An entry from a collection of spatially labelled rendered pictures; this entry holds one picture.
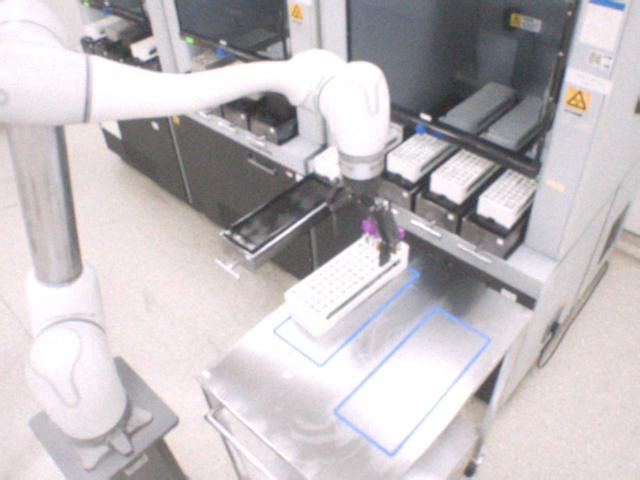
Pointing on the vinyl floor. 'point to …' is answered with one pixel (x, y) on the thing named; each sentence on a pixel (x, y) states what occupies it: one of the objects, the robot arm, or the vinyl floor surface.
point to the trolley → (371, 381)
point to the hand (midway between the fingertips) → (361, 244)
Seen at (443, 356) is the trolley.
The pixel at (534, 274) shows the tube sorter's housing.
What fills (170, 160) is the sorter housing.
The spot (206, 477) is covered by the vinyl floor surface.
